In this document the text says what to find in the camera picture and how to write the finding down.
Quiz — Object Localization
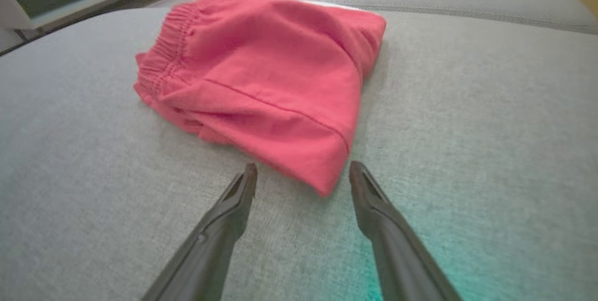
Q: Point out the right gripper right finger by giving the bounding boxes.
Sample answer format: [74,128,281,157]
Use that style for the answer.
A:
[349,160,463,301]

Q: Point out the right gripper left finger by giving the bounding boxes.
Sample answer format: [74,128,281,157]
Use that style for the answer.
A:
[140,163,258,301]

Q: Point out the red mesh shorts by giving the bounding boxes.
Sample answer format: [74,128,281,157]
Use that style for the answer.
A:
[133,0,387,198]

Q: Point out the large grey sofa seat cushion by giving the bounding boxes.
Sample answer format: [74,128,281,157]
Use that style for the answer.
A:
[0,8,598,301]

